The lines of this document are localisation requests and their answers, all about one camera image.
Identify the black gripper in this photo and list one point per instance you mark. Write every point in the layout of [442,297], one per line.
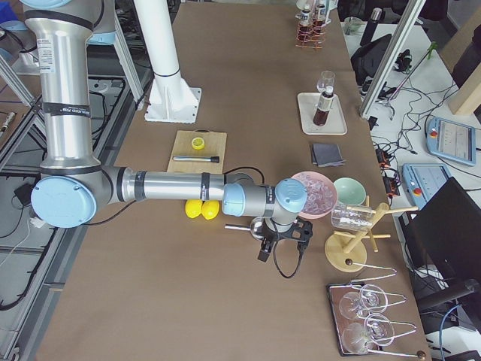
[271,235]

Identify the tea bottle one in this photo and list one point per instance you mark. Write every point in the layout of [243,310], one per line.
[323,108]

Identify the copper wire bottle basket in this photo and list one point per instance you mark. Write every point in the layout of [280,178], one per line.
[316,39]

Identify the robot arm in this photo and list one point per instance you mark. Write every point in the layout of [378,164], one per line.
[74,184]

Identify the tea bottle two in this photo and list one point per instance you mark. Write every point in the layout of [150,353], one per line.
[305,25]

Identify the tea bottle three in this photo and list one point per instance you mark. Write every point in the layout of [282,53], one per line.
[319,15]

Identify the whole yellow lemon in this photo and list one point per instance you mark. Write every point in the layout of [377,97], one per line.
[210,209]

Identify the pink bowl of ice cubes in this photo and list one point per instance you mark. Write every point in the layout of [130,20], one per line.
[321,194]

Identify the wooden glass drying tree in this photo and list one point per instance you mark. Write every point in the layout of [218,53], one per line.
[344,248]

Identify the clear glass jar on tree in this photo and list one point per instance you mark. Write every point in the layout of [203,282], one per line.
[352,217]

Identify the green empty bowl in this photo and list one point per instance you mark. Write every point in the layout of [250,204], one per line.
[350,191]

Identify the steel muddler black tip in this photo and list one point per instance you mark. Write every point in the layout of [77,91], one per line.
[183,158]

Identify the grey folded cloth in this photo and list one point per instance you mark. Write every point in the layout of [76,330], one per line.
[325,155]

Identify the black tray with glasses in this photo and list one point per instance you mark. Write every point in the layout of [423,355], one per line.
[360,321]

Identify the bamboo cutting board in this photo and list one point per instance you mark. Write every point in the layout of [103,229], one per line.
[214,145]

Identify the lemon half slice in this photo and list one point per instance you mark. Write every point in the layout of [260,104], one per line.
[198,143]

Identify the blue teach pendant near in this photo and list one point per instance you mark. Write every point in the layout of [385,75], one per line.
[424,180]

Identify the blue teach pendant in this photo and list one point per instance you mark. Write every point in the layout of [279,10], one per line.
[452,140]
[424,180]

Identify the clear wine glass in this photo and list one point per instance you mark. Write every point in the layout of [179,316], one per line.
[326,82]

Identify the black office chair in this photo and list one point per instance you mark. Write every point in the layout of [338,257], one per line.
[447,232]

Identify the blue teach pendant far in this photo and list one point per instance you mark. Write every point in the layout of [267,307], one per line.
[452,140]

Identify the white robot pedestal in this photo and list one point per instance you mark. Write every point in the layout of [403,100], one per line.
[171,99]

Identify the aluminium frame post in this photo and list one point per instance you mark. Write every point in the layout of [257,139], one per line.
[399,36]

